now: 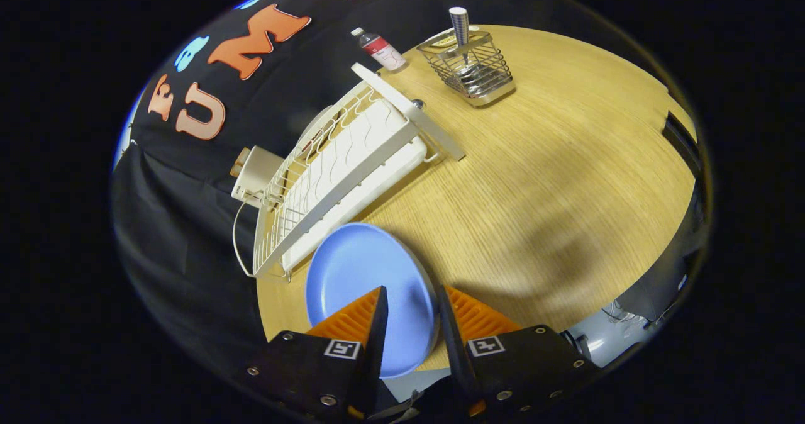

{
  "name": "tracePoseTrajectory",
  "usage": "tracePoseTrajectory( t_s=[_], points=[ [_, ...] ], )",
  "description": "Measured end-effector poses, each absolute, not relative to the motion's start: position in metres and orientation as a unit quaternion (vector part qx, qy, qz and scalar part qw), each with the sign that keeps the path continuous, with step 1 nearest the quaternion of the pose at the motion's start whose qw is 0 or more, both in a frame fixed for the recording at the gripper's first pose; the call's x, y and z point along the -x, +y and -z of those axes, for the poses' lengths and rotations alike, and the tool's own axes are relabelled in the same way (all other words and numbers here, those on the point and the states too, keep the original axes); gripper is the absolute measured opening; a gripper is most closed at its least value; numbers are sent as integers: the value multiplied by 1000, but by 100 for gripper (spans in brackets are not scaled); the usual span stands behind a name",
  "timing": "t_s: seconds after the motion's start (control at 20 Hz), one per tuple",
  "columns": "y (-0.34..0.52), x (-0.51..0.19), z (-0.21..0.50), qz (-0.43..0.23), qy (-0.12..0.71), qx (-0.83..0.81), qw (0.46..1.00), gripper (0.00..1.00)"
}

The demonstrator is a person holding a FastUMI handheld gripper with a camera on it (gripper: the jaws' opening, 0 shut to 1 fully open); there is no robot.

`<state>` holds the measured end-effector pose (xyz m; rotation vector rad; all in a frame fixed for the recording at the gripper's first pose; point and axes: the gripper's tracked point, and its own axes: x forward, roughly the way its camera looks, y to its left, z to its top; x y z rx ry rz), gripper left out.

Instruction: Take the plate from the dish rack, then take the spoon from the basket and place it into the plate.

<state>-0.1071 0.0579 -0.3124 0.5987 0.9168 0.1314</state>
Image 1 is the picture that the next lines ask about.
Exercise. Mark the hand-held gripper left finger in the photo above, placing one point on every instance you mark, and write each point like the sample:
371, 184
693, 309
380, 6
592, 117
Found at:
371, 348

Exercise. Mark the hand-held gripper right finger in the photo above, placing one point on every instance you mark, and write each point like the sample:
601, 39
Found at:
454, 342

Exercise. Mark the blue plate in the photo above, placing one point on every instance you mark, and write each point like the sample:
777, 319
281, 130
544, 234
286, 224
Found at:
365, 267

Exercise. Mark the white drip tray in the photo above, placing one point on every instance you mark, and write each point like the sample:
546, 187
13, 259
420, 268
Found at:
371, 186

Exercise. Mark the white toaster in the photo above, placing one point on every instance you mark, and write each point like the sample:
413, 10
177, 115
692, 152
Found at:
258, 175

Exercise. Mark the black backdrop cloth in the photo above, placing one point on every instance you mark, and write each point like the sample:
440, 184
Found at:
188, 241

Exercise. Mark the brown toast slice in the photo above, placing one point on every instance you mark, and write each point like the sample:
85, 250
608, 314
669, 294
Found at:
239, 160

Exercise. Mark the clear bottle with red label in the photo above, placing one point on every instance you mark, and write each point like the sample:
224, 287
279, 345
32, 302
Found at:
385, 53

